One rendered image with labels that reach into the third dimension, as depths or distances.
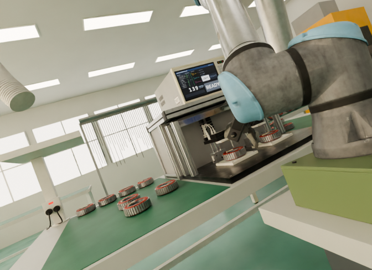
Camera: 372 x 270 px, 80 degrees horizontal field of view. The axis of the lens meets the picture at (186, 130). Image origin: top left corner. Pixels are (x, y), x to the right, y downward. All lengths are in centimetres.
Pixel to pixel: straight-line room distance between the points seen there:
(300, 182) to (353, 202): 9
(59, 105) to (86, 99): 77
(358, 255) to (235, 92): 30
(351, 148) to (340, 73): 13
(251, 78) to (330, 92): 13
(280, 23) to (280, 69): 32
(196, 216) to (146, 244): 16
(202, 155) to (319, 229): 92
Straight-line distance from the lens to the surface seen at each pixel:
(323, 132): 47
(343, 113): 46
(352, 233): 42
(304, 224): 47
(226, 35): 55
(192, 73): 123
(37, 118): 764
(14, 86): 182
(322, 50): 46
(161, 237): 69
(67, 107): 760
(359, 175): 40
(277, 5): 75
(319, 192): 47
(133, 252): 68
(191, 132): 127
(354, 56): 48
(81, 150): 734
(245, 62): 46
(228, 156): 104
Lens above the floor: 97
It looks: 1 degrees up
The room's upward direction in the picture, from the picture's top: 21 degrees counter-clockwise
